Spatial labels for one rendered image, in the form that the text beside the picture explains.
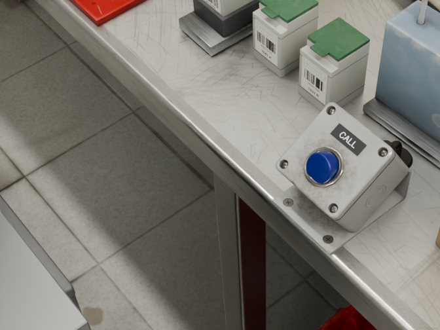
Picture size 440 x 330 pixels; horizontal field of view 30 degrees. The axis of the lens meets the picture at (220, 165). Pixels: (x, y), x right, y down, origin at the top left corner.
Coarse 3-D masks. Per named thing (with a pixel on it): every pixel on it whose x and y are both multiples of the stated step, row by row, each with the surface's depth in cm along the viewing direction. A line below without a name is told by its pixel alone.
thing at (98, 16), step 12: (72, 0) 86; (84, 0) 86; (96, 0) 86; (108, 0) 86; (120, 0) 86; (132, 0) 85; (144, 0) 86; (84, 12) 84; (96, 12) 85; (108, 12) 84; (120, 12) 84; (96, 24) 84
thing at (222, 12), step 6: (204, 0) 80; (210, 0) 79; (216, 0) 78; (222, 0) 77; (228, 0) 77; (234, 0) 78; (240, 0) 78; (246, 0) 79; (252, 0) 80; (216, 6) 78; (222, 6) 77; (228, 6) 78; (234, 6) 78; (240, 6) 79; (222, 12) 78; (228, 12) 78
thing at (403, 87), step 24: (408, 24) 67; (432, 24) 67; (384, 48) 70; (408, 48) 67; (432, 48) 65; (384, 72) 71; (408, 72) 69; (432, 72) 66; (384, 96) 73; (408, 96) 71; (432, 96) 68; (384, 120) 73; (408, 120) 72; (432, 120) 70; (408, 144) 72; (432, 144) 71
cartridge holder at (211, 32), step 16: (256, 0) 80; (192, 16) 82; (208, 16) 80; (224, 16) 78; (240, 16) 79; (192, 32) 81; (208, 32) 80; (224, 32) 79; (240, 32) 80; (208, 48) 80; (224, 48) 80
